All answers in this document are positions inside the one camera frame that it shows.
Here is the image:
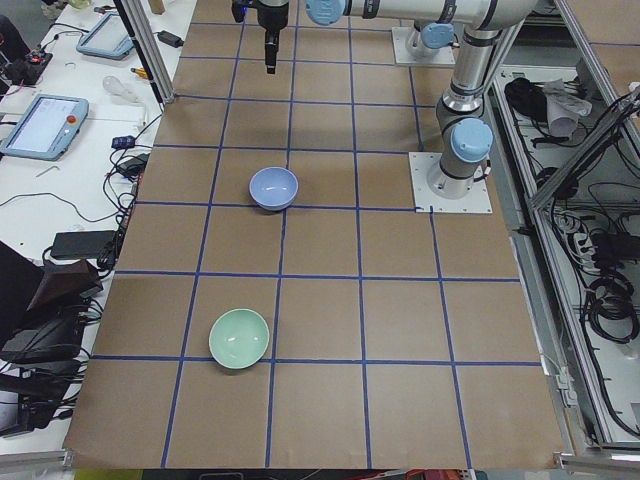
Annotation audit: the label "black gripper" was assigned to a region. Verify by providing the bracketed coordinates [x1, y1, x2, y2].
[256, 0, 289, 75]

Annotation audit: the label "green bowl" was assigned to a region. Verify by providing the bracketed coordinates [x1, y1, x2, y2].
[208, 308, 270, 370]

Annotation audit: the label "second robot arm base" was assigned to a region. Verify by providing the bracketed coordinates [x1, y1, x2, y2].
[391, 22, 455, 68]

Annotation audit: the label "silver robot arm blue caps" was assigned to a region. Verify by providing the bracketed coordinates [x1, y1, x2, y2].
[305, 1, 536, 200]

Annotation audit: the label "blue bowl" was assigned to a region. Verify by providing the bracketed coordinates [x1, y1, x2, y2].
[249, 167, 299, 211]

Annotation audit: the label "small black adapter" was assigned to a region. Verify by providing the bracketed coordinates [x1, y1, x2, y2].
[156, 30, 184, 48]

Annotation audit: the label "far teach pendant tablet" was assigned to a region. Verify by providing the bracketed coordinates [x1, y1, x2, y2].
[76, 12, 134, 60]

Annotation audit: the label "teach pendant tablet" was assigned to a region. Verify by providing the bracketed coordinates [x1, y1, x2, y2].
[1, 94, 89, 161]
[76, 12, 134, 60]

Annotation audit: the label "clear light bulb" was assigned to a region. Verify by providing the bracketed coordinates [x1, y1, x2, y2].
[102, 75, 139, 103]

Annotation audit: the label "blue usb hub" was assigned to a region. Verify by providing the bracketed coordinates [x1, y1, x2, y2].
[111, 135, 136, 150]

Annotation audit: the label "near teach pendant tablet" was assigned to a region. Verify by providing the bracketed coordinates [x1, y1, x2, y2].
[1, 94, 89, 161]

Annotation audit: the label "black electronics board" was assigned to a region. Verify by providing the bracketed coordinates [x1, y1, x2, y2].
[1, 50, 53, 86]

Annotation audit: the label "allen key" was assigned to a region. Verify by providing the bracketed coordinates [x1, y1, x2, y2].
[35, 165, 60, 178]

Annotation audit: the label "black cloth bundle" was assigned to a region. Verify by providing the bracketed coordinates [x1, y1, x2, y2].
[504, 77, 547, 122]

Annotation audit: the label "brown paper table cover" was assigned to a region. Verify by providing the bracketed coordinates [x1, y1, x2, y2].
[65, 1, 565, 469]

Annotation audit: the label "black power adapter brick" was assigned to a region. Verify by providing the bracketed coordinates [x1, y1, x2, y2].
[50, 230, 116, 260]

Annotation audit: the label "white paper roll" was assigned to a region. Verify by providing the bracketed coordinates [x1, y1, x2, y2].
[542, 79, 592, 138]

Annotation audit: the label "black monitor stand equipment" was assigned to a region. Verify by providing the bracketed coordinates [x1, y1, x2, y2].
[1, 242, 103, 437]

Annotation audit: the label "white power strip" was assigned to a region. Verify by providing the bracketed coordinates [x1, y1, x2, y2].
[569, 231, 600, 275]

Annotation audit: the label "yellow handled screwdriver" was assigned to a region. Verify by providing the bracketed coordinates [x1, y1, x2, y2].
[130, 68, 149, 80]

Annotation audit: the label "aluminium frame post left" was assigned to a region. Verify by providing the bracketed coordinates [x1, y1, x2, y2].
[114, 0, 175, 105]

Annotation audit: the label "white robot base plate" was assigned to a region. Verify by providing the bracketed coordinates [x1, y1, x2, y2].
[408, 152, 492, 215]

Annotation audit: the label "aluminium frame rail right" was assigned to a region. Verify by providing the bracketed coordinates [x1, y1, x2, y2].
[534, 1, 639, 203]

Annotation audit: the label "coiled black cable bundle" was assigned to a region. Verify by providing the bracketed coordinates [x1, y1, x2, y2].
[582, 269, 637, 344]

